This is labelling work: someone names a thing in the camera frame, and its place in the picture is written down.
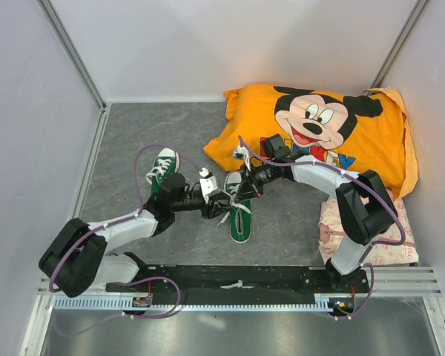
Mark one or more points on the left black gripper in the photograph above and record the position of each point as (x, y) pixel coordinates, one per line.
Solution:
(216, 208)

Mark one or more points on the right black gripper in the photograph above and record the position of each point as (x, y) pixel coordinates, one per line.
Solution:
(249, 187)

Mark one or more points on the green sneaker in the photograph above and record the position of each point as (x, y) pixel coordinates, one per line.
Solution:
(240, 221)
(166, 152)

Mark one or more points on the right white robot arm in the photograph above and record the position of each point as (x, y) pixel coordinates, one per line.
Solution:
(365, 207)

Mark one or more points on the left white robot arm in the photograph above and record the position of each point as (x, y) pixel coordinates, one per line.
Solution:
(79, 256)

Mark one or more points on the orange Mickey Mouse pillow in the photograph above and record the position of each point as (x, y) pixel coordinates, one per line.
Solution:
(355, 133)

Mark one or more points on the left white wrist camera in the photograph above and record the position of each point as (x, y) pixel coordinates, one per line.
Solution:
(208, 184)

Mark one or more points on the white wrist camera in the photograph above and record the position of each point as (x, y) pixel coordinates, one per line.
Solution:
(241, 153)
(208, 184)

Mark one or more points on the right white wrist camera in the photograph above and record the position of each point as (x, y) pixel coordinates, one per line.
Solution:
(241, 153)

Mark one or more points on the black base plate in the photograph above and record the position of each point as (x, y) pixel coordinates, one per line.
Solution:
(255, 283)

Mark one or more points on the aluminium frame rail front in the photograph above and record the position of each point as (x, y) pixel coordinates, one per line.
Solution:
(405, 281)

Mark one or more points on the white slotted cable duct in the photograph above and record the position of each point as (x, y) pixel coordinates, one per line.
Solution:
(130, 303)

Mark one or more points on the right aluminium corner post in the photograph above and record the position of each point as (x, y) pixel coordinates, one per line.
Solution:
(401, 39)

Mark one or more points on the aluminium corner post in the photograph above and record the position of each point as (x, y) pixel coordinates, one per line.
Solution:
(66, 41)
(401, 39)

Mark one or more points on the left aluminium corner post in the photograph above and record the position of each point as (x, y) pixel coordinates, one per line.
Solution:
(66, 41)

